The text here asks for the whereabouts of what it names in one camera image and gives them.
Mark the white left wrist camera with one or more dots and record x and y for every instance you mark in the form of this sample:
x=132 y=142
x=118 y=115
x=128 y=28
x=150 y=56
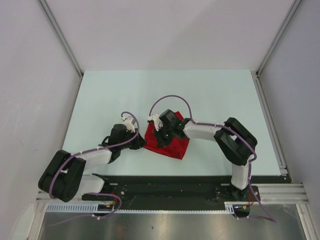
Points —
x=129 y=122

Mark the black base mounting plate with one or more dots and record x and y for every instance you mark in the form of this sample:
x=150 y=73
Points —
x=168 y=192

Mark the right aluminium frame post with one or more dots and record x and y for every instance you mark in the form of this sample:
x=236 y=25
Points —
x=289 y=17

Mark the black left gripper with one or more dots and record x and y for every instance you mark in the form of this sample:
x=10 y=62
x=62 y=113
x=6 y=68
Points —
x=139 y=141

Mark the aluminium frame post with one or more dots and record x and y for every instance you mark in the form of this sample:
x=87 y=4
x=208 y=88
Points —
x=289 y=17
x=57 y=30

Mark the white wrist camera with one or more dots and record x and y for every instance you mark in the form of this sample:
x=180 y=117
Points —
x=129 y=122
x=155 y=119

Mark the left aluminium frame post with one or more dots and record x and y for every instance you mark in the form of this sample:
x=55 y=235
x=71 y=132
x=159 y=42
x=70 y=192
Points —
x=57 y=30

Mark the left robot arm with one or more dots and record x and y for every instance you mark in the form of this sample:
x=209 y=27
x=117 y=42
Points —
x=63 y=176

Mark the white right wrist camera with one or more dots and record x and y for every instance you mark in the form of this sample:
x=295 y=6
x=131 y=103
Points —
x=155 y=119

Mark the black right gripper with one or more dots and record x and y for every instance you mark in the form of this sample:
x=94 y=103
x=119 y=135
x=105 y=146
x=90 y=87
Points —
x=161 y=142

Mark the red cloth napkin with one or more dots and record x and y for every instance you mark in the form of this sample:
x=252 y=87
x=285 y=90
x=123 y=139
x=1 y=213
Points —
x=176 y=149

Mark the white slotted cable duct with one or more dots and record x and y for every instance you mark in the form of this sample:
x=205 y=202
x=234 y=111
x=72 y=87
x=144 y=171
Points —
x=102 y=209

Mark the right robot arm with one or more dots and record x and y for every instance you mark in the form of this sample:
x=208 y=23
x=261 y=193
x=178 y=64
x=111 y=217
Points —
x=235 y=141

